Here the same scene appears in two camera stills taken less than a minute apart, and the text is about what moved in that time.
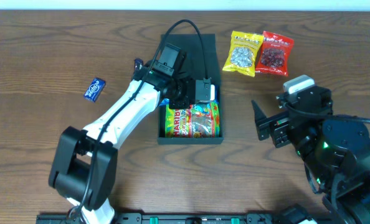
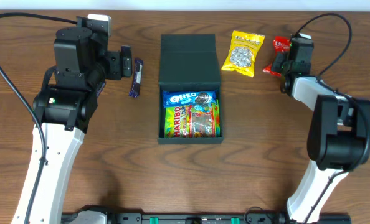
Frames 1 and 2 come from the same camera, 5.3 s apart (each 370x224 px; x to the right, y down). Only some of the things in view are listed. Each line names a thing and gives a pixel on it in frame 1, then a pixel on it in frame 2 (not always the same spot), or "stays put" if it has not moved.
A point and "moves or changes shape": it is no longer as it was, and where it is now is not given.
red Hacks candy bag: x=275 y=55 moves or changes shape
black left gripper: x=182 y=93 to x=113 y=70
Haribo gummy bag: x=201 y=120 stays put
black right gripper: x=274 y=130 to x=278 y=62
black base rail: x=193 y=218 stays put
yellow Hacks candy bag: x=242 y=54 stays put
